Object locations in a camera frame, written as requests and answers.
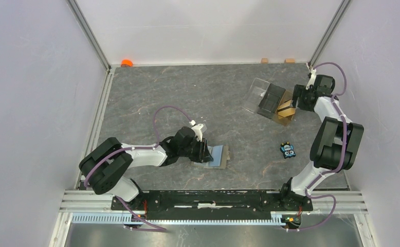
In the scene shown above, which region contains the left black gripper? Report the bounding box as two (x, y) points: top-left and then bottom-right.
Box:
(178, 136), (213, 163)

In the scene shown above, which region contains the olive card holder wallet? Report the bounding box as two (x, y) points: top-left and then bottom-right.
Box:
(190, 145), (230, 169)

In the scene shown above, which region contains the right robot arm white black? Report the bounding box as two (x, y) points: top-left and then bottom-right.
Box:
(279, 73), (364, 210)

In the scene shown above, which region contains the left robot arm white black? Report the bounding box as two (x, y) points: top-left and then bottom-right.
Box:
(79, 125), (221, 210)

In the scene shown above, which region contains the clear three-compartment plastic box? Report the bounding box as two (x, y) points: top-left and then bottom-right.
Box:
(242, 78), (294, 126)

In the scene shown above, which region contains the wooden block middle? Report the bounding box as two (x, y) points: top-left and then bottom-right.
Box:
(284, 58), (296, 63)

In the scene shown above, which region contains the black blue owl sticker toy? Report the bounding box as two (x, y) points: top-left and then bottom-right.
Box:
(280, 142), (296, 159)

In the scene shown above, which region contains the orange round cap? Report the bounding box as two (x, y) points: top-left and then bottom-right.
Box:
(120, 59), (133, 67)

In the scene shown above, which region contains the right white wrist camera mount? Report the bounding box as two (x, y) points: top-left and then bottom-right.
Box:
(305, 68), (317, 90)

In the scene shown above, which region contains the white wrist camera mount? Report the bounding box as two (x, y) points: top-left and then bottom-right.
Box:
(305, 68), (317, 90)
(189, 120), (207, 142)

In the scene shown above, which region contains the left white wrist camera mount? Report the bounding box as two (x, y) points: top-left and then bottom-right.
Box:
(189, 120), (207, 142)

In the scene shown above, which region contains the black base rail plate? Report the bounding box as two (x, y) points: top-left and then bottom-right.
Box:
(128, 189), (313, 220)

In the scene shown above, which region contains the white slotted cable duct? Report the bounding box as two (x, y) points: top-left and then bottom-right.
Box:
(71, 213), (285, 226)

